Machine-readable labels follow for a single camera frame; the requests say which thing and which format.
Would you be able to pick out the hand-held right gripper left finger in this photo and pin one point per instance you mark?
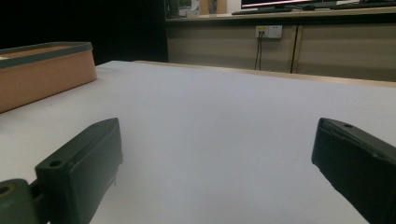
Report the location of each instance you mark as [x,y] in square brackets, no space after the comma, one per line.
[84,161]

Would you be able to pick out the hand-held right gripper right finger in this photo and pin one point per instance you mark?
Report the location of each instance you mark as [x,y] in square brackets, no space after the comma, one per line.
[361,165]

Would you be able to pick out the orange basket with grey rim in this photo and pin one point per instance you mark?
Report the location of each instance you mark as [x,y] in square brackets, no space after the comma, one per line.
[43,77]

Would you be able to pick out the beige cabinet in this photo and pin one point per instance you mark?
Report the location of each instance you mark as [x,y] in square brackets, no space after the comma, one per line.
[342,49]

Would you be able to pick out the black curtain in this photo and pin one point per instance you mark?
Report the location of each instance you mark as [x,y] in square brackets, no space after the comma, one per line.
[93,25]

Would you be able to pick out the wooden counter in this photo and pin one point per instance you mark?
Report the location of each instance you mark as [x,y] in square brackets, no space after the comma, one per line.
[280,16]

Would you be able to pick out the black keyboard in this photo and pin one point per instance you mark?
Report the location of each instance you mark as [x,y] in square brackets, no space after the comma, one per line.
[261,11]

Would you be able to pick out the white wall outlet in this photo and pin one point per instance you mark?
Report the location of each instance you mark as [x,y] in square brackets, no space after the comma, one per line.
[274,31]

